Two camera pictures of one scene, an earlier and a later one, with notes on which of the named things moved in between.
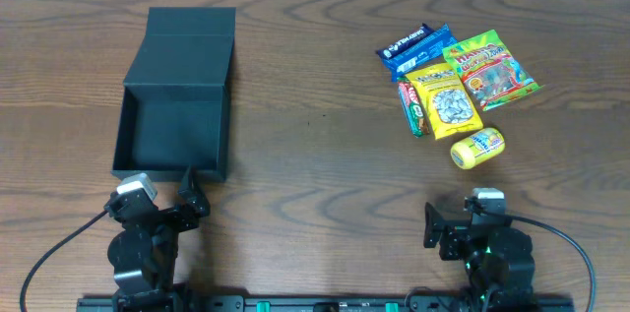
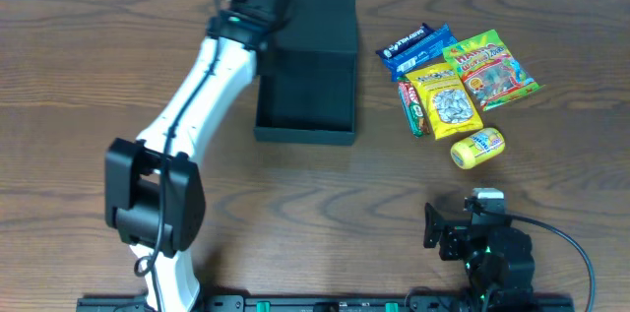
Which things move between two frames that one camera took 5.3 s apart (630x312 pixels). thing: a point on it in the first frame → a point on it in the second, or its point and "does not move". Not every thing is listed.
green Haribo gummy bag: (490, 69) does not move
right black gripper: (453, 235) does not move
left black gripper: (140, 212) → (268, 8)
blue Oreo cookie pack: (424, 53) does not move
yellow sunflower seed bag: (445, 100) does not move
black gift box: (172, 108) → (306, 80)
